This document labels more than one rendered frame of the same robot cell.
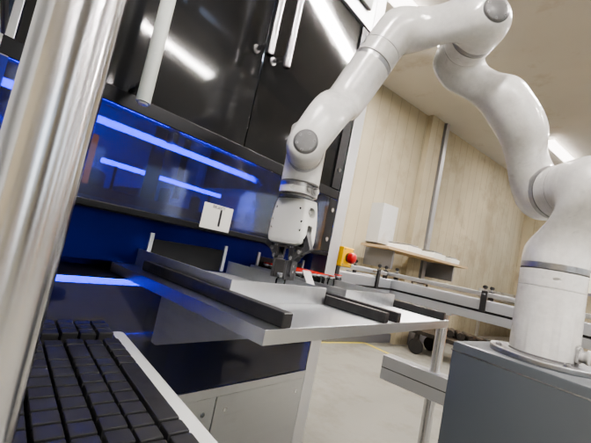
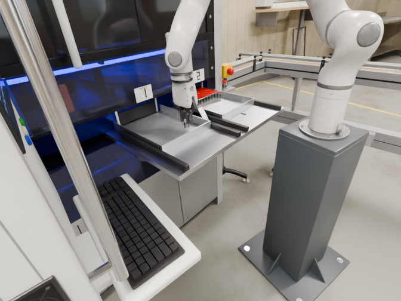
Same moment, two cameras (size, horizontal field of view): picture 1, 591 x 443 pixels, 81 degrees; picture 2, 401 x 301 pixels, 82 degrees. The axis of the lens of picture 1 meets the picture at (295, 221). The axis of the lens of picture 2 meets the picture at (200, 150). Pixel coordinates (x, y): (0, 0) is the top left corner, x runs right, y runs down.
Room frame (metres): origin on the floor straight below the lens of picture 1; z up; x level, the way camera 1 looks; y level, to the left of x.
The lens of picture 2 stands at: (-0.13, -0.09, 1.32)
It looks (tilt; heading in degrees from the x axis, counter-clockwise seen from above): 32 degrees down; 3
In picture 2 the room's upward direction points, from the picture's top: 4 degrees counter-clockwise
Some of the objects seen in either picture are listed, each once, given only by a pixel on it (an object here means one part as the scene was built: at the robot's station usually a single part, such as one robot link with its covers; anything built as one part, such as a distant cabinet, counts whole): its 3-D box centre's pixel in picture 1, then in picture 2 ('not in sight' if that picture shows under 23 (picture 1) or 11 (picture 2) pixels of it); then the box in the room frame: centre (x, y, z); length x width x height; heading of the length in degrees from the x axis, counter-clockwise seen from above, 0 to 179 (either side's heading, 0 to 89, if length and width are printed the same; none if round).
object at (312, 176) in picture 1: (305, 155); (179, 52); (0.74, 0.01, 1.19); 0.09 x 0.08 x 0.13; 178
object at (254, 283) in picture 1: (229, 275); (160, 125); (0.77, 0.12, 0.90); 0.34 x 0.26 x 0.04; 48
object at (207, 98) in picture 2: (310, 279); (206, 99); (1.05, -0.08, 0.90); 0.18 x 0.02 x 0.05; 138
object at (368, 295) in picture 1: (320, 285); (212, 102); (1.02, -0.11, 0.90); 0.34 x 0.26 x 0.04; 48
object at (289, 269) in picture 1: (295, 265); (191, 116); (0.72, -0.02, 0.95); 0.03 x 0.03 x 0.07; 48
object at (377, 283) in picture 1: (346, 274); (233, 70); (1.59, -0.27, 0.92); 0.69 x 0.15 x 0.16; 138
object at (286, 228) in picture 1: (293, 219); (183, 91); (0.74, 0.01, 1.05); 0.10 x 0.07 x 0.11; 48
